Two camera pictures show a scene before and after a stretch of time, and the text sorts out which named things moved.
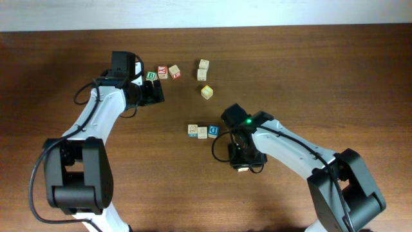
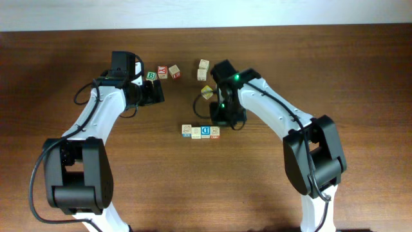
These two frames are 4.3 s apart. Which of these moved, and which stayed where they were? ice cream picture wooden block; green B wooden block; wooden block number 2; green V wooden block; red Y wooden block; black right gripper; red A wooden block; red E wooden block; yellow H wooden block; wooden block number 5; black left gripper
Moved: red E wooden block; green V wooden block; ice cream picture wooden block; black right gripper
Stayed: wooden block number 2; red Y wooden block; yellow H wooden block; black left gripper; wooden block number 5; green B wooden block; red A wooden block
